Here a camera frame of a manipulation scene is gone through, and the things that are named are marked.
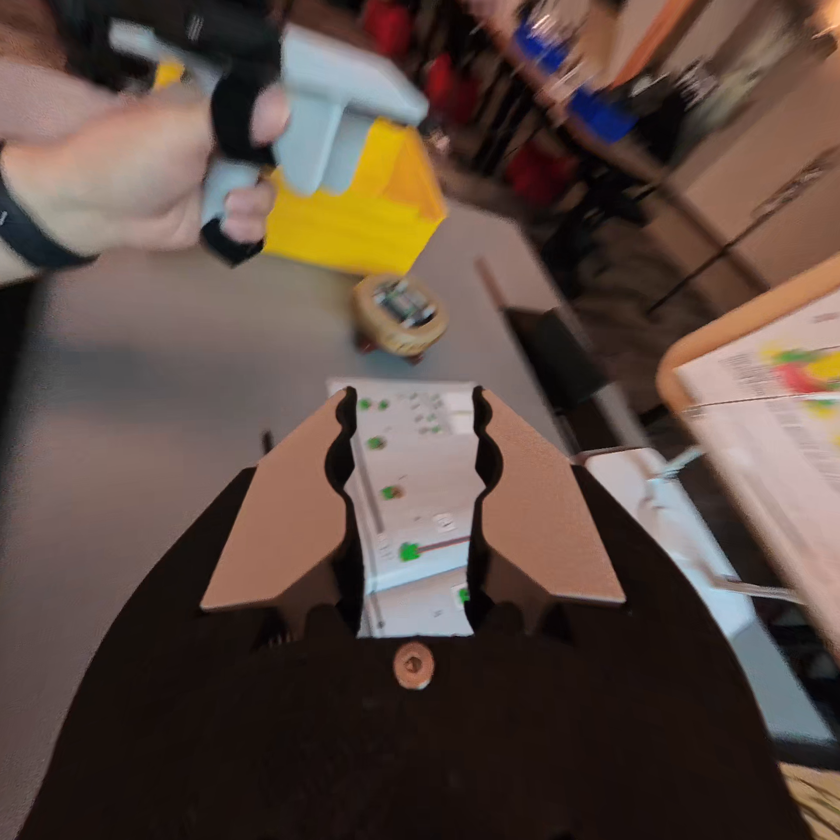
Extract grey desk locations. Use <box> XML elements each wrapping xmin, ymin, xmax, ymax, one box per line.
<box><xmin>0</xmin><ymin>202</ymin><xmax>836</xmax><ymax>840</ymax></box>

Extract long wooden table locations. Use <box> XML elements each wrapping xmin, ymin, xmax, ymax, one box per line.
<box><xmin>469</xmin><ymin>0</ymin><xmax>772</xmax><ymax>293</ymax></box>

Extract black desk chair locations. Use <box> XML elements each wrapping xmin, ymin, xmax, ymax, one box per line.
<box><xmin>502</xmin><ymin>305</ymin><xmax>613</xmax><ymax>416</ymax></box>

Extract wooden document stand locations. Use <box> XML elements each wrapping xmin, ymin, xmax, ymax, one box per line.
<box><xmin>577</xmin><ymin>255</ymin><xmax>840</xmax><ymax>672</ymax></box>

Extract blue plastic bin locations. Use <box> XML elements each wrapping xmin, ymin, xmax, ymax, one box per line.
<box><xmin>567</xmin><ymin>85</ymin><xmax>639</xmax><ymax>143</ymax></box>
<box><xmin>514</xmin><ymin>16</ymin><xmax>573</xmax><ymax>64</ymax></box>

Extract black wristband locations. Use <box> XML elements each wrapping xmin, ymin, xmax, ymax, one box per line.
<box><xmin>0</xmin><ymin>147</ymin><xmax>97</xmax><ymax>270</ymax></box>

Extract printed task sheet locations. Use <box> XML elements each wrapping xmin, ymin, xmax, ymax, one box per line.
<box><xmin>675</xmin><ymin>289</ymin><xmax>840</xmax><ymax>595</ymax></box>

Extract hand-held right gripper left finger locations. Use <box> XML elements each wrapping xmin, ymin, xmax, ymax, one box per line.
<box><xmin>199</xmin><ymin>387</ymin><xmax>365</xmax><ymax>641</ymax></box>

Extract person's left forearm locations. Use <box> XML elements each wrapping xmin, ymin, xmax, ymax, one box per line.
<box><xmin>0</xmin><ymin>244</ymin><xmax>40</xmax><ymax>286</ymax></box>

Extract red plastic bin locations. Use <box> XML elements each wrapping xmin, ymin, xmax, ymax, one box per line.
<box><xmin>364</xmin><ymin>0</ymin><xmax>416</xmax><ymax>42</ymax></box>
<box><xmin>423</xmin><ymin>55</ymin><xmax>481</xmax><ymax>120</ymax></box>
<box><xmin>508</xmin><ymin>140</ymin><xmax>580</xmax><ymax>206</ymax></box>

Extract black office chair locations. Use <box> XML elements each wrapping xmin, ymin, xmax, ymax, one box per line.
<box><xmin>545</xmin><ymin>163</ymin><xmax>657</xmax><ymax>291</ymax></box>

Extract brick set instruction booklet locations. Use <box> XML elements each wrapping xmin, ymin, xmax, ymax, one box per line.
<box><xmin>326</xmin><ymin>377</ymin><xmax>481</xmax><ymax>639</ymax></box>

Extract tan brick-built pot base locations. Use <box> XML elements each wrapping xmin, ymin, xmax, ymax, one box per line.
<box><xmin>350</xmin><ymin>273</ymin><xmax>451</xmax><ymax>366</ymax></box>

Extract person's left hand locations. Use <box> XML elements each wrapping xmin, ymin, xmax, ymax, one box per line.
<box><xmin>0</xmin><ymin>62</ymin><xmax>294</xmax><ymax>256</ymax></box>

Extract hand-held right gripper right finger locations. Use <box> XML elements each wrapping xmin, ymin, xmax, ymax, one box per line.
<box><xmin>465</xmin><ymin>386</ymin><xmax>627</xmax><ymax>634</ymax></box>

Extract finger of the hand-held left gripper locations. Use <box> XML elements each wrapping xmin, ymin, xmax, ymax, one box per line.
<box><xmin>272</xmin><ymin>25</ymin><xmax>429</xmax><ymax>199</ymax></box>

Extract yellow plastic bin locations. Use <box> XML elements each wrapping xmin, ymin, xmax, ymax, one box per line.
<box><xmin>154</xmin><ymin>59</ymin><xmax>448</xmax><ymax>278</ymax></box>

